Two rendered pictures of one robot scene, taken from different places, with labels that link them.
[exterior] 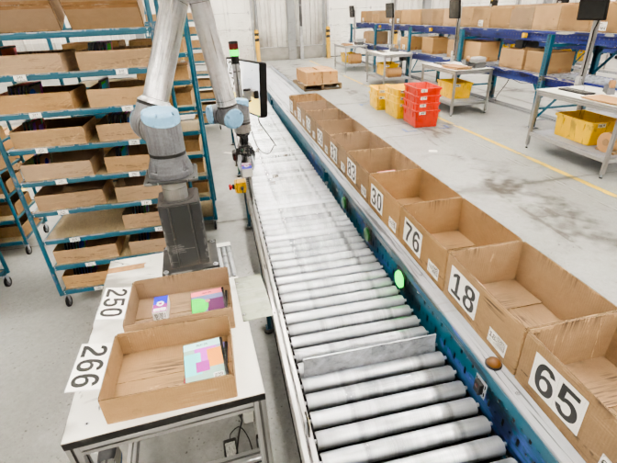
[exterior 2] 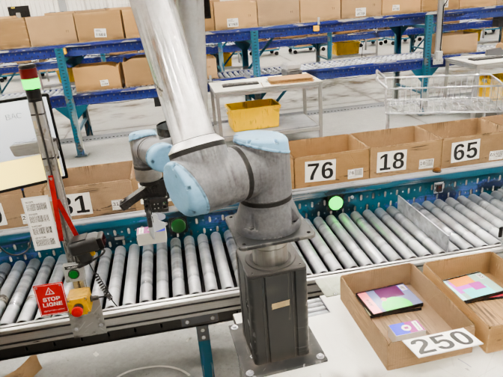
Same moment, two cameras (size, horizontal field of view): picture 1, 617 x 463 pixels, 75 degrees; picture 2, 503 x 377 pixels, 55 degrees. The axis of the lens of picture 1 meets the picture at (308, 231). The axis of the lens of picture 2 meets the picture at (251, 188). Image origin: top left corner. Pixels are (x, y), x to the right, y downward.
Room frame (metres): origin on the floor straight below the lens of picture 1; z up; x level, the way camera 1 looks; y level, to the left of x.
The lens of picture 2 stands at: (1.67, 1.84, 1.81)
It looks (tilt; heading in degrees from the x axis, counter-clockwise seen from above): 22 degrees down; 273
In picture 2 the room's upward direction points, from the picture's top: 5 degrees counter-clockwise
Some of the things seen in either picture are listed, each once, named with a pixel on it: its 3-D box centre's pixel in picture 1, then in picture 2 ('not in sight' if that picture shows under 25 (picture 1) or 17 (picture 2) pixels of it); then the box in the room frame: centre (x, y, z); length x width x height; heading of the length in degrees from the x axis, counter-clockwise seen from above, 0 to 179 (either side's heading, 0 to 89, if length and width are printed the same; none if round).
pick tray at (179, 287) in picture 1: (182, 303); (400, 310); (1.27, 0.50, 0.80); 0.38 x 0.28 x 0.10; 103
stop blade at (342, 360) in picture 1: (371, 355); (420, 222); (0.99, -0.19, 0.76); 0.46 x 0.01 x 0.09; 101
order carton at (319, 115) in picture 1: (328, 124); not in sight; (3.32, -0.20, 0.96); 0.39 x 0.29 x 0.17; 11
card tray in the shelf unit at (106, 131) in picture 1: (136, 124); not in sight; (2.63, 1.07, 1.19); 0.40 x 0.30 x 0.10; 101
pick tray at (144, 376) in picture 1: (173, 364); (489, 296); (0.96, 0.45, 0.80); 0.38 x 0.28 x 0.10; 102
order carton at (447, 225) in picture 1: (454, 240); (323, 160); (1.39, -0.58, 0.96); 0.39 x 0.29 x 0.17; 11
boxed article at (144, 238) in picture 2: (246, 169); (152, 235); (2.11, 0.32, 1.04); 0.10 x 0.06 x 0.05; 11
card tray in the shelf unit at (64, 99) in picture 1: (44, 98); not in sight; (2.52, 1.53, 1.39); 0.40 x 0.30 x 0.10; 99
